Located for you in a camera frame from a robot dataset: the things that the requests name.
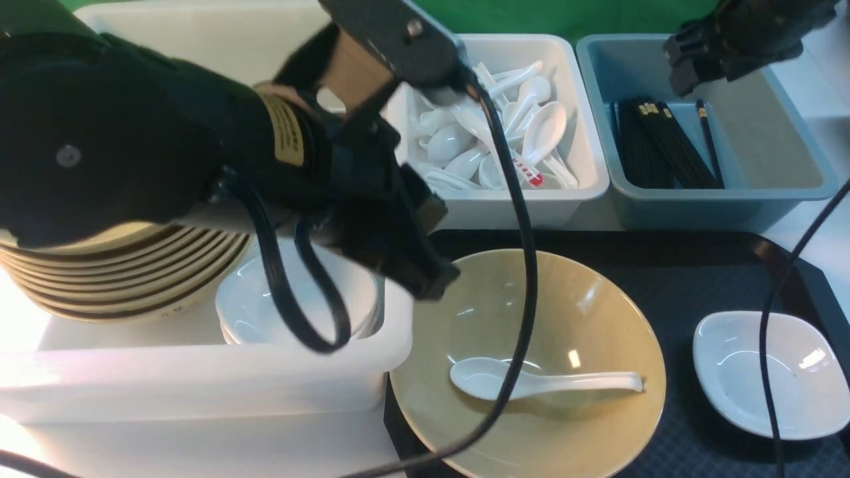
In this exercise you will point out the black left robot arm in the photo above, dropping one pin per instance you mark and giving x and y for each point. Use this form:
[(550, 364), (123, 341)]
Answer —
[(98, 131)]

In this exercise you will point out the blue-grey plastic bin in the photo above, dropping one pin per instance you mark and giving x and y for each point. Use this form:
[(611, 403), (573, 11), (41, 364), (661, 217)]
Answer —
[(768, 158)]

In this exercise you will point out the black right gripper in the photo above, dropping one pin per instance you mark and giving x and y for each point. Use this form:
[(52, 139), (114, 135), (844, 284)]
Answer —
[(740, 37)]

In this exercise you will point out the stack of tan bowls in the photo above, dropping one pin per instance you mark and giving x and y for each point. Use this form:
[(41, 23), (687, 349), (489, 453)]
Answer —
[(131, 272)]

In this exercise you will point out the small white plastic bin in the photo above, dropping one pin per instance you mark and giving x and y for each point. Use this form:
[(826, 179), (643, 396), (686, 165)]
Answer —
[(580, 149)]

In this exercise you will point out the green backdrop cloth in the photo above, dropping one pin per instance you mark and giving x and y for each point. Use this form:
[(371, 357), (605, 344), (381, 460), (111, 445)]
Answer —
[(572, 20)]

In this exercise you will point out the black plastic serving tray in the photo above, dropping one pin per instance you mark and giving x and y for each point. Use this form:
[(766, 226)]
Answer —
[(676, 278)]

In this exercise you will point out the large white plastic tub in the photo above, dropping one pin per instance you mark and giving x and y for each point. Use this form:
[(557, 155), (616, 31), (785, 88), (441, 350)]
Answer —
[(56, 370)]

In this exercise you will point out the tan noodle bowl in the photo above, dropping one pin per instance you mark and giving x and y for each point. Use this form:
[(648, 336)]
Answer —
[(583, 324)]

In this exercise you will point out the stack of white dishes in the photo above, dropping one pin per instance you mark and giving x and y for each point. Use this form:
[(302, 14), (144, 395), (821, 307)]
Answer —
[(248, 315)]

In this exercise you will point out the white ceramic soup spoon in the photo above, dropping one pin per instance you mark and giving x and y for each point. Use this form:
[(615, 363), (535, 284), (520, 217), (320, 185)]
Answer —
[(482, 378)]

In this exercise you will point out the pile of white spoons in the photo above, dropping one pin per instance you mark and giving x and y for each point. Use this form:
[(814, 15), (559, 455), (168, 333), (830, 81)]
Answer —
[(454, 142)]

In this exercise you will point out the white square sauce dish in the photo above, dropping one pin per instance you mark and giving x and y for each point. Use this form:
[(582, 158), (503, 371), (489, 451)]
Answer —
[(810, 390)]

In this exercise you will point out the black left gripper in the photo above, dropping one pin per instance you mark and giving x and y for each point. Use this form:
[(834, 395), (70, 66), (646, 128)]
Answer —
[(347, 73)]

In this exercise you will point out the bundle of black chopsticks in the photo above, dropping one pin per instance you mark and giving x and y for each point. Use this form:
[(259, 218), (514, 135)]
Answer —
[(655, 151)]

